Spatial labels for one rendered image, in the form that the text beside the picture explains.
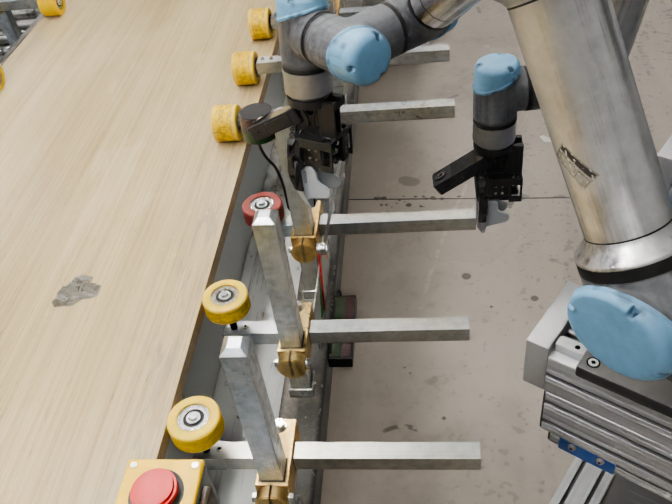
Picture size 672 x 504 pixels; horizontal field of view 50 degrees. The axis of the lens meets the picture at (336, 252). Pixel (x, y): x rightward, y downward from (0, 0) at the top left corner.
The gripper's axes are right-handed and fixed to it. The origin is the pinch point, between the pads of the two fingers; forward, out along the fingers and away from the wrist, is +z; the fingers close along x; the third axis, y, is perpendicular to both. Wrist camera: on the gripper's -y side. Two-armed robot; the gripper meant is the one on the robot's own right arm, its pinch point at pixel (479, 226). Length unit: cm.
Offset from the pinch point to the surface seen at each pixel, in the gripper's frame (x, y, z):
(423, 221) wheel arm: -1.4, -10.8, -3.1
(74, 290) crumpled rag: -23, -73, -8
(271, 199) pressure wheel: 1.6, -40.5, -7.8
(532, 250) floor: 83, 27, 83
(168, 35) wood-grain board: 81, -81, -7
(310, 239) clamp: -6.5, -32.4, -3.9
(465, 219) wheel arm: -1.4, -2.8, -3.1
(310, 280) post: -5.6, -34.1, 7.9
